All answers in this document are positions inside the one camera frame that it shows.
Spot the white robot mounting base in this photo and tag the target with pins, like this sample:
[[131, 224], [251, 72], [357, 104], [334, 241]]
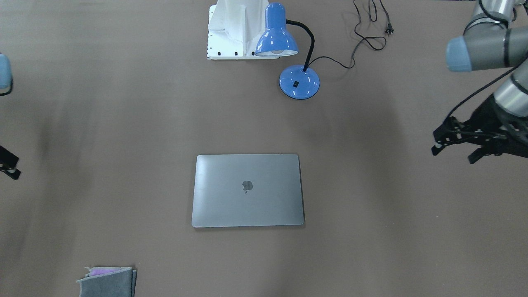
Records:
[[234, 29]]

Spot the blue desk lamp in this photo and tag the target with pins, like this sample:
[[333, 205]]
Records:
[[298, 82]]

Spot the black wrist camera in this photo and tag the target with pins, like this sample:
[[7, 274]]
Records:
[[8, 163], [512, 146]]

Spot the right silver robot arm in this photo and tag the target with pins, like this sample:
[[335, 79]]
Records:
[[6, 77]]

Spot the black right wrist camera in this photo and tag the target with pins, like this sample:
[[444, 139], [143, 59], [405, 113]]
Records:
[[8, 163]]

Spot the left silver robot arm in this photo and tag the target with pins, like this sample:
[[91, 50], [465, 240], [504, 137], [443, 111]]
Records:
[[490, 42]]

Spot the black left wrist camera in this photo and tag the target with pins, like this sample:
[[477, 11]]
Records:
[[512, 146]]

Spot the grey laptop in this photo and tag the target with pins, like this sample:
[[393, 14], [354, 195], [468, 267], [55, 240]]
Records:
[[247, 190]]

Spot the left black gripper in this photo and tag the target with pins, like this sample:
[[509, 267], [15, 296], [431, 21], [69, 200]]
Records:
[[491, 110]]

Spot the folded grey cloth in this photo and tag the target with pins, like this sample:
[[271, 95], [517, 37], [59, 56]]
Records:
[[108, 282]]

